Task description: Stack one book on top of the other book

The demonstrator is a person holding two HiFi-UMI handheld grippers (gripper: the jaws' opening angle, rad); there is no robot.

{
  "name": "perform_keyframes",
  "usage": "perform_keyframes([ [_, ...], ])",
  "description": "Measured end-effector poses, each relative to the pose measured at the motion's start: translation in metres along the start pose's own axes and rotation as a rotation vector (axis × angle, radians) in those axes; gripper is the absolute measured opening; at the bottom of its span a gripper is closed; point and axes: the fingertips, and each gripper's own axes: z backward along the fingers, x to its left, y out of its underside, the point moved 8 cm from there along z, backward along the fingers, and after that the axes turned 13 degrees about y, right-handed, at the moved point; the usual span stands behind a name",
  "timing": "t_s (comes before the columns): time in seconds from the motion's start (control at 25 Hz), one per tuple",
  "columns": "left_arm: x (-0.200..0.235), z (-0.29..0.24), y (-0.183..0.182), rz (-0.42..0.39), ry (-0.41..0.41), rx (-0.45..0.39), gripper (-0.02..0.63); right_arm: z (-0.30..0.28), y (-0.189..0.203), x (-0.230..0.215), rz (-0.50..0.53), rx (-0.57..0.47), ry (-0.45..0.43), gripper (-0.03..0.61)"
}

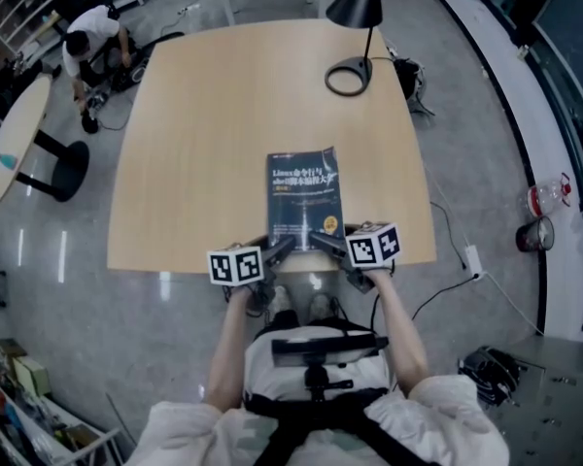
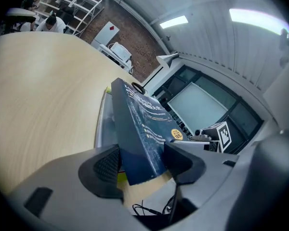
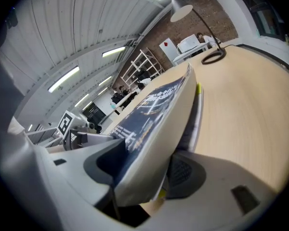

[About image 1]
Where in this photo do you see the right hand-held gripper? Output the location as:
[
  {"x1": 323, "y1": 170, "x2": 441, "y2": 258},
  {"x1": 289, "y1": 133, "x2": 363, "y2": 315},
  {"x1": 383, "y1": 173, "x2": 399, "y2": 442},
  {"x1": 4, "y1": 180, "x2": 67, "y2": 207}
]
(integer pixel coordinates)
[{"x1": 307, "y1": 219, "x2": 401, "y2": 294}]

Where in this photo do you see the black mesh wastebasket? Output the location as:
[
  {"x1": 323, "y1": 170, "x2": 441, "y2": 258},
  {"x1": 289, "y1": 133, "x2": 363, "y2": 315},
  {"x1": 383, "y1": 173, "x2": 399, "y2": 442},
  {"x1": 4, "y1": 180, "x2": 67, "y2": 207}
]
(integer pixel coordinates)
[{"x1": 515, "y1": 215, "x2": 556, "y2": 254}]

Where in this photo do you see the person's right forearm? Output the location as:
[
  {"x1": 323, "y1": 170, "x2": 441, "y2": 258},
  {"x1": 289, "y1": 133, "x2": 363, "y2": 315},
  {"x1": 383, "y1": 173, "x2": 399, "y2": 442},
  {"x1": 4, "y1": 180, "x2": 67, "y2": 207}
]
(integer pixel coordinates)
[{"x1": 371, "y1": 265, "x2": 431, "y2": 400}]

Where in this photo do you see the person's left forearm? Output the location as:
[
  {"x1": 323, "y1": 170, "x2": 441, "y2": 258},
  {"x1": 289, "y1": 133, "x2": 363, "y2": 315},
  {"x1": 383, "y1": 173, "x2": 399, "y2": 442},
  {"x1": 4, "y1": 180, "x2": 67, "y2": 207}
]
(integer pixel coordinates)
[{"x1": 204, "y1": 286, "x2": 255, "y2": 410}]

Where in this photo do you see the oval wooden side table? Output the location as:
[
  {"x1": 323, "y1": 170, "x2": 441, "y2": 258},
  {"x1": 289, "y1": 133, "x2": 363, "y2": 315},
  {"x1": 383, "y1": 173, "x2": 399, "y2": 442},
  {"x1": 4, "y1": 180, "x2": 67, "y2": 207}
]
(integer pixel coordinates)
[{"x1": 0, "y1": 74, "x2": 90, "y2": 207}]

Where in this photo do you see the black power cable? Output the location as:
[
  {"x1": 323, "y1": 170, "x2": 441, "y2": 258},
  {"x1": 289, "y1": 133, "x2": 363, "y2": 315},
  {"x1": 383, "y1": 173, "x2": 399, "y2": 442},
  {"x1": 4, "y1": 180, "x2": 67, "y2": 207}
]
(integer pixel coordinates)
[{"x1": 410, "y1": 200, "x2": 478, "y2": 321}]

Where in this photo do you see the person's left shoe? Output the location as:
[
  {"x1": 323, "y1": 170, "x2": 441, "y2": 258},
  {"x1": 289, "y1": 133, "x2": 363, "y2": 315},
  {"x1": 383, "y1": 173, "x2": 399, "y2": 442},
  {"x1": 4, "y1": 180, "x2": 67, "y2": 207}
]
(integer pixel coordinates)
[{"x1": 270, "y1": 284, "x2": 292, "y2": 320}]

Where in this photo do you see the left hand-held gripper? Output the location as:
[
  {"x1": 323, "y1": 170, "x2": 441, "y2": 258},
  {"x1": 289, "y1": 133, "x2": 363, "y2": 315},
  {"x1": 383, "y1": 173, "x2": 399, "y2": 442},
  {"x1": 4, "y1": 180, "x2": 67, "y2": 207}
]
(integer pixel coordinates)
[{"x1": 206, "y1": 234, "x2": 296, "y2": 317}]

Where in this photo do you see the black desk lamp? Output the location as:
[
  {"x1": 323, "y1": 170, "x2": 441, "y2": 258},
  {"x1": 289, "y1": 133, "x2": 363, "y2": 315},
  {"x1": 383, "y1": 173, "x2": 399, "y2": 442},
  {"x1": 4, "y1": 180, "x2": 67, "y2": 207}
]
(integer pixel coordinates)
[{"x1": 324, "y1": 0, "x2": 388, "y2": 98}]

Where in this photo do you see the white storage shelf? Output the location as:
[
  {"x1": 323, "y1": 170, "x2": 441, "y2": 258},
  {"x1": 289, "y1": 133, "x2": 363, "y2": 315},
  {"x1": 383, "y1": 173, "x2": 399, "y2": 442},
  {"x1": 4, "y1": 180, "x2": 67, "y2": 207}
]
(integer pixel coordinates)
[{"x1": 0, "y1": 337, "x2": 122, "y2": 466}]

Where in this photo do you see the white wire rack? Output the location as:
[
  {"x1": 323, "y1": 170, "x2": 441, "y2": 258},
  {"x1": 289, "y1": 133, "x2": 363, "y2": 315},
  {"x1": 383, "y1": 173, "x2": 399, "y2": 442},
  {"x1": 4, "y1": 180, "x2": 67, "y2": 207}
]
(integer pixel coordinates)
[{"x1": 0, "y1": 0, "x2": 79, "y2": 62}]

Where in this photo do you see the white power strip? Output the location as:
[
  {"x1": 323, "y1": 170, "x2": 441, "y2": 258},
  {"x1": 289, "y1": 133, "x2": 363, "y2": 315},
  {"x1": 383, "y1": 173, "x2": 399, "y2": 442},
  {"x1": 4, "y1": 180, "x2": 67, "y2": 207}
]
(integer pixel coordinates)
[{"x1": 463, "y1": 243, "x2": 483, "y2": 272}]

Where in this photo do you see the clear plastic water jug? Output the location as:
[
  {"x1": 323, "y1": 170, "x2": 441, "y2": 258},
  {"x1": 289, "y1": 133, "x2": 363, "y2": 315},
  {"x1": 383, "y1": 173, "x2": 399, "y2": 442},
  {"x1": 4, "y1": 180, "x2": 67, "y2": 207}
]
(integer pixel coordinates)
[{"x1": 527, "y1": 172, "x2": 573, "y2": 217}]

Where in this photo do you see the person's white shirt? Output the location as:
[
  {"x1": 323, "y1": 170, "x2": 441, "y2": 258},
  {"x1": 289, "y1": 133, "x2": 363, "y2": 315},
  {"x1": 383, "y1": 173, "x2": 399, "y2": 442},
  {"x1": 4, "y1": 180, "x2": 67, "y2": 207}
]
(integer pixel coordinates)
[{"x1": 125, "y1": 326, "x2": 511, "y2": 466}]

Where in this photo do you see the white power cable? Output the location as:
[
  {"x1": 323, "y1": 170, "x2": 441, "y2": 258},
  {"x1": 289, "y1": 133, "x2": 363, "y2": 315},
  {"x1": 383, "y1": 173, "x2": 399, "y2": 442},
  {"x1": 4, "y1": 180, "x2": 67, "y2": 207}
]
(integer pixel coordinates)
[{"x1": 475, "y1": 269, "x2": 546, "y2": 338}]

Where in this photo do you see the person's shoe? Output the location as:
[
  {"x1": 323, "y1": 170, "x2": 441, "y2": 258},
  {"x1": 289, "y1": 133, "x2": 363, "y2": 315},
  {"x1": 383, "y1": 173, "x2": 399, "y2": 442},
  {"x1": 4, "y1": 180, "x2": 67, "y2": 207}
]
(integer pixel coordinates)
[
  {"x1": 307, "y1": 292, "x2": 332, "y2": 320},
  {"x1": 270, "y1": 284, "x2": 292, "y2": 320}
]

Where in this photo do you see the person's right shoe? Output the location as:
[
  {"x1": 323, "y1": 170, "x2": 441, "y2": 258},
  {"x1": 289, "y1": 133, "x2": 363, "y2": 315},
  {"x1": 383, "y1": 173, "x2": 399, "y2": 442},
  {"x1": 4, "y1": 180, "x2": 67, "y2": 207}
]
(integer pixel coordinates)
[{"x1": 307, "y1": 292, "x2": 332, "y2": 320}]

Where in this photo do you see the dark blue book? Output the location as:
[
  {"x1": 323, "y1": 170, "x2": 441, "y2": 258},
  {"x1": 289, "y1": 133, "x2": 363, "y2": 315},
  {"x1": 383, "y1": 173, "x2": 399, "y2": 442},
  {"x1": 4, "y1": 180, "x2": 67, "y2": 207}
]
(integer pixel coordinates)
[{"x1": 265, "y1": 147, "x2": 346, "y2": 254}]

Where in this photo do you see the black chest harness mount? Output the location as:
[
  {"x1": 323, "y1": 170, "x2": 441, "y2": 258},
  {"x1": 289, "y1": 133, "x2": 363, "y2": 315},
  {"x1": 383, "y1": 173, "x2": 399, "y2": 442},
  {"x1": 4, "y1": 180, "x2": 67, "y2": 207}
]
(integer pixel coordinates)
[{"x1": 245, "y1": 321, "x2": 394, "y2": 466}]

